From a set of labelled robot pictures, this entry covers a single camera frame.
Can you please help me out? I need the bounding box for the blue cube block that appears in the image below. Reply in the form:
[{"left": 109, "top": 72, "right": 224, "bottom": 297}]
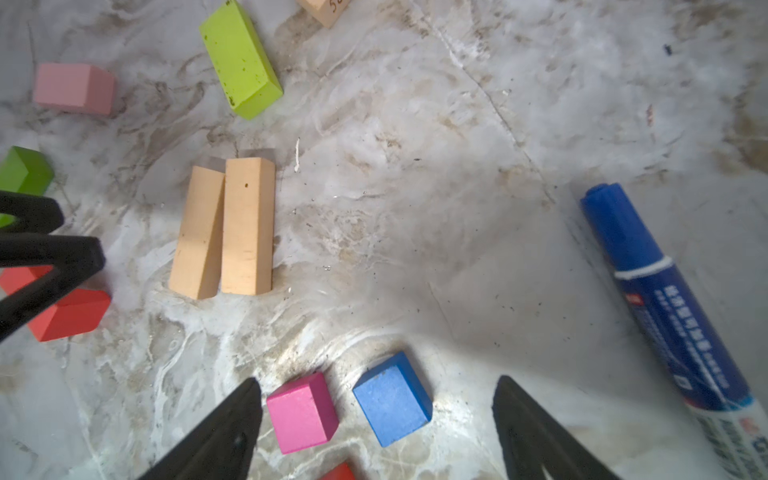
[{"left": 353, "top": 351, "right": 433, "bottom": 447}]

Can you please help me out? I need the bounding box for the dark green rectangular block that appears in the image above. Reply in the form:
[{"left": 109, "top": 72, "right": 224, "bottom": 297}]
[{"left": 1, "top": 146, "right": 54, "bottom": 227}]

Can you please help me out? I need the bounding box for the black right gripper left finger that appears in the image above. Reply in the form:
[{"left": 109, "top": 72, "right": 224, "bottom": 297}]
[{"left": 142, "top": 377, "right": 263, "bottom": 479}]

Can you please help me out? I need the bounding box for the natural wood block marked 58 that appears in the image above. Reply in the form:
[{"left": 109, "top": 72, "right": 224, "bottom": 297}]
[{"left": 297, "top": 0, "right": 350, "bottom": 29}]

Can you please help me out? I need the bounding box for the small red cube block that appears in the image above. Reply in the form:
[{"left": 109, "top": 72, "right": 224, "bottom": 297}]
[{"left": 320, "top": 462, "right": 356, "bottom": 480}]

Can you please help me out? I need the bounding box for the red arch block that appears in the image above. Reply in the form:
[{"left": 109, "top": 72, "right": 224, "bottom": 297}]
[{"left": 1, "top": 265, "right": 111, "bottom": 342}]

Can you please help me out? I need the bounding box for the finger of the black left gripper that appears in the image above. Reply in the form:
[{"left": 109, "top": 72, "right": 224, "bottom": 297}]
[
  {"left": 1, "top": 234, "right": 106, "bottom": 339},
  {"left": 1, "top": 191, "right": 64, "bottom": 234}
]

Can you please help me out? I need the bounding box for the pink rectangular block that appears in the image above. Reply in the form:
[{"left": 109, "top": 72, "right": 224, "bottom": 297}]
[{"left": 33, "top": 63, "right": 117, "bottom": 116}]

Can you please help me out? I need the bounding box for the natural wood block marked 31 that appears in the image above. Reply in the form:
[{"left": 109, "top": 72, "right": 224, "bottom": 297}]
[{"left": 168, "top": 166, "right": 225, "bottom": 300}]

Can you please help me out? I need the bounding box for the magenta cube block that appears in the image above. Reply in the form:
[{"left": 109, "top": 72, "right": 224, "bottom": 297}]
[{"left": 266, "top": 372, "right": 339, "bottom": 455}]

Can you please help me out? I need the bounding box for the lime green rectangular block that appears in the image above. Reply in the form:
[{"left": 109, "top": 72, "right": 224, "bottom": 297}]
[{"left": 199, "top": 1, "right": 283, "bottom": 120}]

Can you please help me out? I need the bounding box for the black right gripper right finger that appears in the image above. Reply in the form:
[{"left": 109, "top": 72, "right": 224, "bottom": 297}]
[{"left": 492, "top": 375, "right": 619, "bottom": 480}]

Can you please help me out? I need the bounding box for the blue white marker pen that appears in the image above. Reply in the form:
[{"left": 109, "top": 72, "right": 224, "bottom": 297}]
[{"left": 580, "top": 183, "right": 767, "bottom": 479}]

